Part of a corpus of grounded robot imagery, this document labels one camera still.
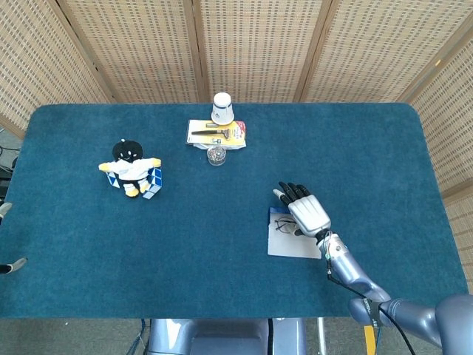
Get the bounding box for yellow razor blister pack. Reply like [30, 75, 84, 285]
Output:
[186, 118, 248, 149]

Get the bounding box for blue cable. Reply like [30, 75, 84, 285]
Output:
[127, 319, 149, 355]

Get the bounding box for yellow floor tape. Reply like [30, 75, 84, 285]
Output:
[364, 324, 377, 355]

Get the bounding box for white metal leg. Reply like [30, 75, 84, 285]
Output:
[316, 317, 328, 355]

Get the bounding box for black equipment with cables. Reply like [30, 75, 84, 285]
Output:
[0, 143, 19, 200]

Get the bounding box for woven bamboo screen panel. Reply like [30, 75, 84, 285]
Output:
[295, 0, 473, 104]
[0, 0, 115, 140]
[191, 0, 333, 104]
[406, 33, 473, 293]
[57, 0, 204, 104]

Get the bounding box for white paper cup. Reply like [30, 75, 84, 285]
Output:
[211, 92, 236, 126]

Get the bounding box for black plush doll white shirt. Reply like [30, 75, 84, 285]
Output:
[98, 138, 163, 198]

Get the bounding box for black razor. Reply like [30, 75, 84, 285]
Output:
[191, 127, 234, 142]

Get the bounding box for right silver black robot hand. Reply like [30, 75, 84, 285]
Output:
[272, 181, 332, 237]

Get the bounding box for blue white snake cube puzzle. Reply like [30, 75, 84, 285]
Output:
[106, 166, 164, 200]

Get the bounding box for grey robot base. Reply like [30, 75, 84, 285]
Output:
[146, 317, 307, 355]

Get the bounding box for black eyeglasses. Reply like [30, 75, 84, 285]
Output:
[275, 217, 301, 234]

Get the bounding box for blue carpet table cover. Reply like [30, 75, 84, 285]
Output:
[0, 102, 471, 320]

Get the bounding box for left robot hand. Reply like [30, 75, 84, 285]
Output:
[0, 202, 28, 275]

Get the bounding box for blue glasses case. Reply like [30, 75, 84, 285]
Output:
[267, 206, 323, 260]

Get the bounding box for clear jar of clips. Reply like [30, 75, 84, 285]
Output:
[206, 145, 227, 167]

